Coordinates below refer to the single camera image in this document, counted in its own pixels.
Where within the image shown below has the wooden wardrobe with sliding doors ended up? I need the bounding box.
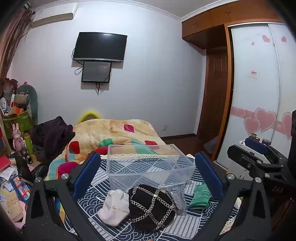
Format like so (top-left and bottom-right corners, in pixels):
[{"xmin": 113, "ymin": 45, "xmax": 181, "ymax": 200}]
[{"xmin": 181, "ymin": 0, "xmax": 296, "ymax": 167}]

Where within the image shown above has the black hat with chains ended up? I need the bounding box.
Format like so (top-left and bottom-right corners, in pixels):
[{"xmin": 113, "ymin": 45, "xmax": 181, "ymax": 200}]
[{"xmin": 128, "ymin": 184, "xmax": 176, "ymax": 232}]

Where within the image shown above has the small wall monitor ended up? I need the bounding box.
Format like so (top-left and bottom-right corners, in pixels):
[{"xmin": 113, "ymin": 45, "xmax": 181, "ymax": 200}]
[{"xmin": 81, "ymin": 61, "xmax": 112, "ymax": 83}]

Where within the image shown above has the pink rabbit figure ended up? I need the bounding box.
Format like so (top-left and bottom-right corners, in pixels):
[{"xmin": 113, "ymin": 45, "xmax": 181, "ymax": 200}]
[{"xmin": 11, "ymin": 124, "xmax": 25, "ymax": 153}]

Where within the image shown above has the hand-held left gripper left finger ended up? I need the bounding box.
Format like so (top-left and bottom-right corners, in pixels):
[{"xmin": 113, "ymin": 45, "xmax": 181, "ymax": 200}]
[{"xmin": 25, "ymin": 151, "xmax": 101, "ymax": 241}]

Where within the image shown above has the green bottle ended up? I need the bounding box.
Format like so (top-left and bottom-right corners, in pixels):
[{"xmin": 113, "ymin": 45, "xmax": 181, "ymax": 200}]
[{"xmin": 23, "ymin": 132, "xmax": 34, "ymax": 155}]

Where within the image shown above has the white air conditioner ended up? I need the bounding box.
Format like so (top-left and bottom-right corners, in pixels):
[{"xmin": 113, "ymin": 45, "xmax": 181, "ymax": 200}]
[{"xmin": 31, "ymin": 4, "xmax": 78, "ymax": 29}]

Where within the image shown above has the brown wooden door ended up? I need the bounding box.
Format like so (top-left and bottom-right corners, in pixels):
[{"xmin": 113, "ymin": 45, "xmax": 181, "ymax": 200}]
[{"xmin": 196, "ymin": 46, "xmax": 229, "ymax": 140}]

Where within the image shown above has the grey green plush toy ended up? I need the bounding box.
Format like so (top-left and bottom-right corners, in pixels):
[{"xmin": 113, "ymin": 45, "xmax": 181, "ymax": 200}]
[{"xmin": 16, "ymin": 84, "xmax": 39, "ymax": 127}]

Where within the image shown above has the dark clothes pile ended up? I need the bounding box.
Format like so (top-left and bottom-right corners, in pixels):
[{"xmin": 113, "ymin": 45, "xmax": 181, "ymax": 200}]
[{"xmin": 31, "ymin": 115, "xmax": 76, "ymax": 161}]

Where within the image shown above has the white sock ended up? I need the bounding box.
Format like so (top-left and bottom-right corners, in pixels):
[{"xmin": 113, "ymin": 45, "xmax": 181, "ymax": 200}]
[{"xmin": 97, "ymin": 189, "xmax": 130, "ymax": 227}]

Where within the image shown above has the black wall television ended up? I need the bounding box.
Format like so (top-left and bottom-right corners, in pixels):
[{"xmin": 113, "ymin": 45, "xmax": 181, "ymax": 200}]
[{"xmin": 72, "ymin": 32, "xmax": 128, "ymax": 63}]

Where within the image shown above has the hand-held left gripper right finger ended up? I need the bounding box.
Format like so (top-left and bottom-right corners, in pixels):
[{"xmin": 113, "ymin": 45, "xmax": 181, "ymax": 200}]
[{"xmin": 195, "ymin": 151, "xmax": 275, "ymax": 241}]

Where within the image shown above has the green cardboard box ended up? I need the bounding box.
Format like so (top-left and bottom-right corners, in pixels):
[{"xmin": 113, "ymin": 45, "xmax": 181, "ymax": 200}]
[{"xmin": 2, "ymin": 111, "xmax": 33, "ymax": 140}]

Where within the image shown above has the pile of papers and books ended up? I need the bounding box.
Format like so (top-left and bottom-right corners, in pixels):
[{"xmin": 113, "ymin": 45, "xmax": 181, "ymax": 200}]
[{"xmin": 0, "ymin": 162, "xmax": 33, "ymax": 229}]

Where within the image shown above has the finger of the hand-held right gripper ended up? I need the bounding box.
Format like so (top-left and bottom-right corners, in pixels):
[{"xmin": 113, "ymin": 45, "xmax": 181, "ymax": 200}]
[
  {"xmin": 245, "ymin": 137, "xmax": 288, "ymax": 165},
  {"xmin": 227, "ymin": 145, "xmax": 288, "ymax": 179}
]

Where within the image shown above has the brown curtain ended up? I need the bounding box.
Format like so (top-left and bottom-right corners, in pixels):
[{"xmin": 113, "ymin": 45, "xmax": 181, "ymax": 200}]
[{"xmin": 0, "ymin": 5, "xmax": 36, "ymax": 80}]

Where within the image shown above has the yellow blanket with coloured patches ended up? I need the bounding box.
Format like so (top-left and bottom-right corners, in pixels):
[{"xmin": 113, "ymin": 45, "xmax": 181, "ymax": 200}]
[{"xmin": 45, "ymin": 118, "xmax": 172, "ymax": 216}]

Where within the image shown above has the green knitted cloth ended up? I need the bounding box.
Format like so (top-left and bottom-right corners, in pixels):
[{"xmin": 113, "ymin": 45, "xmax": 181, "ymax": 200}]
[{"xmin": 187, "ymin": 182, "xmax": 212, "ymax": 210}]

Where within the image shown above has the red book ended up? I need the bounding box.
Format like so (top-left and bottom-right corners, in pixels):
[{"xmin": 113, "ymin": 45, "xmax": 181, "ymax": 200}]
[{"xmin": 0, "ymin": 156, "xmax": 11, "ymax": 174}]

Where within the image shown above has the yellow plush item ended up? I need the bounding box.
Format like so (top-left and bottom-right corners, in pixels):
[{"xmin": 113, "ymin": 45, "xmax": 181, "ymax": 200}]
[{"xmin": 77, "ymin": 110, "xmax": 102, "ymax": 125}]

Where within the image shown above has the clear packet with grey cloth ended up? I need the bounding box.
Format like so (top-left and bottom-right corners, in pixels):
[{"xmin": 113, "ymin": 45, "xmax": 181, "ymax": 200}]
[{"xmin": 159, "ymin": 183, "xmax": 188, "ymax": 215}]

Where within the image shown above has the clear plastic storage box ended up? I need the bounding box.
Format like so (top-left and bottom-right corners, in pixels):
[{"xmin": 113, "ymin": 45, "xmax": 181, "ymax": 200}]
[{"xmin": 107, "ymin": 144, "xmax": 197, "ymax": 192}]

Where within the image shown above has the black camera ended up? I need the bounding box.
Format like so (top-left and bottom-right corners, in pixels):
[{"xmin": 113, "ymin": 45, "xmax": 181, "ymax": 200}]
[{"xmin": 19, "ymin": 148, "xmax": 36, "ymax": 164}]

